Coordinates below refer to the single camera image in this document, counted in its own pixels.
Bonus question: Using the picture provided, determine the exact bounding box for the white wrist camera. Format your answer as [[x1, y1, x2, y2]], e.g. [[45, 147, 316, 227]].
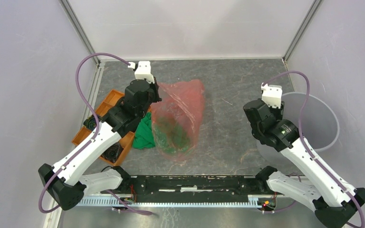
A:
[[261, 83, 283, 109], [128, 61, 155, 84]]

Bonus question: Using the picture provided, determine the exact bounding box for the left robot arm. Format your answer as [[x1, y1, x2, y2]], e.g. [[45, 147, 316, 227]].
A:
[[38, 78, 161, 213]]

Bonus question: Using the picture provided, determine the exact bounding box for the green cloth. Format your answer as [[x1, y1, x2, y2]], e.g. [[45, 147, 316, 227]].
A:
[[132, 112, 193, 155]]

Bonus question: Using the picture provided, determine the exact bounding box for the grey plastic trash bin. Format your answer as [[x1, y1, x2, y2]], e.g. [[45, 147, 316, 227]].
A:
[[256, 92, 340, 165]]

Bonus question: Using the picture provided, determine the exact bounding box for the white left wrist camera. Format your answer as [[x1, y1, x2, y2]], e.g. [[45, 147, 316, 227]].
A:
[[128, 61, 155, 84]]

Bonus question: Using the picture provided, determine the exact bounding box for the slotted cable duct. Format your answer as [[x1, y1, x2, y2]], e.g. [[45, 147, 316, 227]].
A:
[[77, 195, 266, 209]]

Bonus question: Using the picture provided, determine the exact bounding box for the red plastic trash bag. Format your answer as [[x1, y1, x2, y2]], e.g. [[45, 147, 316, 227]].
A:
[[151, 79, 205, 162]]

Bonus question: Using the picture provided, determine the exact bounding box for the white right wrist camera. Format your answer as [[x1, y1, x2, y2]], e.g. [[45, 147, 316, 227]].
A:
[[261, 83, 283, 109]]

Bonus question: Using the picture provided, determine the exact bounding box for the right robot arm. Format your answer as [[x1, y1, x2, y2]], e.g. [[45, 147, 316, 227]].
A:
[[243, 99, 365, 228]]

